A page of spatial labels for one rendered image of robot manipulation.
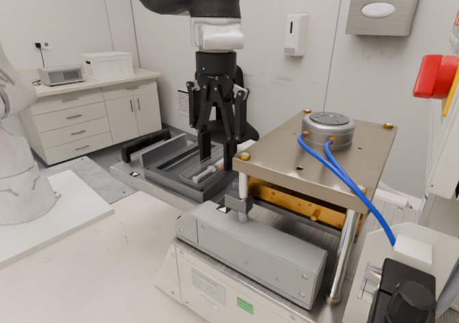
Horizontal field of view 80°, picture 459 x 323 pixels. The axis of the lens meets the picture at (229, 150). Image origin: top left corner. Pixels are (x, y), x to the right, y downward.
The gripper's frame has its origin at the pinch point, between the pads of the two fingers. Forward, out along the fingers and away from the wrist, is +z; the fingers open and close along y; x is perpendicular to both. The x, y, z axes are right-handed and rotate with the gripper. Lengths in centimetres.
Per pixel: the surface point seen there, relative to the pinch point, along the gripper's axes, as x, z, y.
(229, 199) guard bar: 13.7, -0.9, -12.5
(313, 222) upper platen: 10.4, 0.0, -24.4
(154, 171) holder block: 9.5, 3.7, 9.5
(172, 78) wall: -178, 36, 192
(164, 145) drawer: 0.3, 2.8, 15.6
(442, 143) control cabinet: 16.2, -17.0, -34.4
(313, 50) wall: -152, -6, 31
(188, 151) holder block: -2.3, 4.0, 10.5
